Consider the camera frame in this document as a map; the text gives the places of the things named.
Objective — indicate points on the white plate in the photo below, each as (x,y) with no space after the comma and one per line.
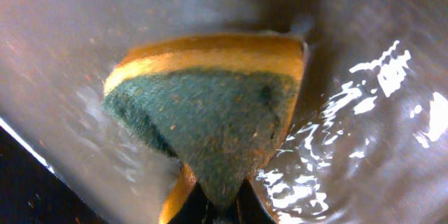
(367,144)

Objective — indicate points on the yellow green sponge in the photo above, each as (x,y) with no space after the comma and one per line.
(221,104)

